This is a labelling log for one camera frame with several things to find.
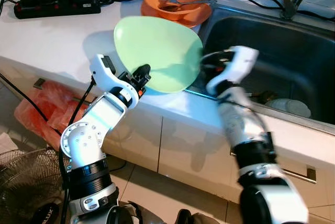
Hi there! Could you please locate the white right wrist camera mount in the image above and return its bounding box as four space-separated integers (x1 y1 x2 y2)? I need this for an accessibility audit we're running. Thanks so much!
207 46 260 93

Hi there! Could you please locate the white bowl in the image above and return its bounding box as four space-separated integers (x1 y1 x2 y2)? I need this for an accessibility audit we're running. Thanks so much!
270 98 312 119

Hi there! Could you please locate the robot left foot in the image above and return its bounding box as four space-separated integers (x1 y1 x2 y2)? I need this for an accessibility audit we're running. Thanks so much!
105 200 144 224

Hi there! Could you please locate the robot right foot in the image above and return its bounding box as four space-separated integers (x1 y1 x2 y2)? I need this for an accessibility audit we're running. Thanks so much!
175 208 220 224

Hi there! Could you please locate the orange plate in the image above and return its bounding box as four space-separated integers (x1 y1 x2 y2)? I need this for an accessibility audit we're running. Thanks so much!
140 2 213 28

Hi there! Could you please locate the white kitchen cabinet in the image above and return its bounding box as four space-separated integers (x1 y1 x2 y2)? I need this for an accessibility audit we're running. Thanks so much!
0 67 335 209

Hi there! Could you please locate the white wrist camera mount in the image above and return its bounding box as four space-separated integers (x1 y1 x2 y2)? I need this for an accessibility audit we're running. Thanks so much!
89 54 139 96
207 46 260 93

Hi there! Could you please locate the stainless steel kitchen sink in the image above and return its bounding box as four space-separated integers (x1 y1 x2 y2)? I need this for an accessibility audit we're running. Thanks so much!
188 5 335 125

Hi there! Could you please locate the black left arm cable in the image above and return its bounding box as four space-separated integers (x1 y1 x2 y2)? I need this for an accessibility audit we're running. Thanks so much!
58 77 97 224

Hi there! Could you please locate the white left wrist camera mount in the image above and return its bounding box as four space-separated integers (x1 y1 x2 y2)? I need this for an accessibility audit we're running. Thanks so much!
89 54 139 96

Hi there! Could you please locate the red plastic bag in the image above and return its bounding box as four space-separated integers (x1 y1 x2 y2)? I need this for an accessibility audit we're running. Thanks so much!
15 80 100 151

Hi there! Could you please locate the light green plate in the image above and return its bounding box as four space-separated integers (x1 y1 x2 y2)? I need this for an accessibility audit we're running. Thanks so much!
114 16 204 94

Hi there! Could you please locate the metal cabinet handle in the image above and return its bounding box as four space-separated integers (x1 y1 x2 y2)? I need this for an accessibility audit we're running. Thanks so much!
34 77 48 89
230 151 317 184

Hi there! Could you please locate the wire guard floor fan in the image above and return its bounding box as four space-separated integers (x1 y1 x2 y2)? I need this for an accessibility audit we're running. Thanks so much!
0 148 71 224

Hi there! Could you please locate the black power strip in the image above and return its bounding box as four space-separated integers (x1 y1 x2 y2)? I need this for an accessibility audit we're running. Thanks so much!
14 0 101 19

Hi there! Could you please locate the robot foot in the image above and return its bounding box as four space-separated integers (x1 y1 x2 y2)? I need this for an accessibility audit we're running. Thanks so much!
105 200 144 224
175 208 220 224

